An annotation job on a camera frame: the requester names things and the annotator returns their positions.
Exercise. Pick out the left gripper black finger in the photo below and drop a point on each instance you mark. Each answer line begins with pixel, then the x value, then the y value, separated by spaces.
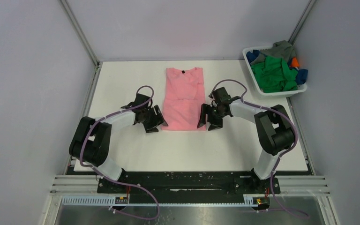
pixel 159 119
pixel 151 128

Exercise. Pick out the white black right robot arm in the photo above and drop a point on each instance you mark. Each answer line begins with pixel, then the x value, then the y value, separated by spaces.
pixel 276 133

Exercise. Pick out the green t-shirt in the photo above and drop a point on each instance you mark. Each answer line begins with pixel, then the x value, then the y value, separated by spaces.
pixel 274 75

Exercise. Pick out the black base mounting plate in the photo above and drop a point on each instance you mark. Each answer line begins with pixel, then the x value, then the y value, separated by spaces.
pixel 190 187

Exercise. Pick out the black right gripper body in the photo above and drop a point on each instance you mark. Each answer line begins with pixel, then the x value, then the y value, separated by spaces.
pixel 217 109

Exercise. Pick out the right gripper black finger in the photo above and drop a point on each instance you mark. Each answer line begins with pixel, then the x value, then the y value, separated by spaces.
pixel 215 124
pixel 203 115

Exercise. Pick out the blue garment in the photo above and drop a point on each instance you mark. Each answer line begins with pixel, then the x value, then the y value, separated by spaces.
pixel 301 76

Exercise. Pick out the orange garment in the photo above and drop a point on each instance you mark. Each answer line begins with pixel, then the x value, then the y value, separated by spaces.
pixel 293 63

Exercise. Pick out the pink t-shirt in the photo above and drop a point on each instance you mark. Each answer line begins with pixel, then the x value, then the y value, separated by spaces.
pixel 184 96

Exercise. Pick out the white laundry basket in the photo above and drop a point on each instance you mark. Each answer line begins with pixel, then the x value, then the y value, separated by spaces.
pixel 252 56

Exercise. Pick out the grey t-shirt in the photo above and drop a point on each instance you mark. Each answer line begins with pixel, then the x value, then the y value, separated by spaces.
pixel 281 49

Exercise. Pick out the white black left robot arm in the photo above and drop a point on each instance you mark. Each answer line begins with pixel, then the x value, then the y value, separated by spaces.
pixel 91 141

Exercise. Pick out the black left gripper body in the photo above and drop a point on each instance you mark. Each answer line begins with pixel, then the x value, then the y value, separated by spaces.
pixel 149 115

